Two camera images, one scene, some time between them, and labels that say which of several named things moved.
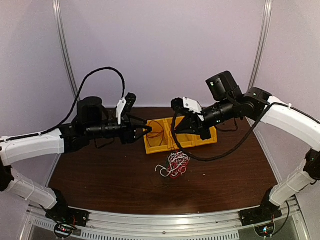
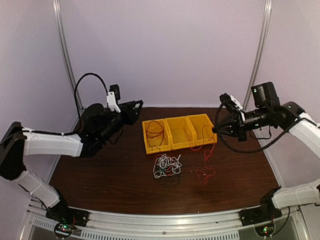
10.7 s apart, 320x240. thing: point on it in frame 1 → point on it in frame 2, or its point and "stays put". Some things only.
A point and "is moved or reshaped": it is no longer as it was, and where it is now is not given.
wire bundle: (177, 164) is moved or reshaped
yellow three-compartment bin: (160, 139) stays put
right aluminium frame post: (264, 34) stays put
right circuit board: (265, 230) stays put
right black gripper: (191, 124) → (240, 130)
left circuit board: (63, 230) stays put
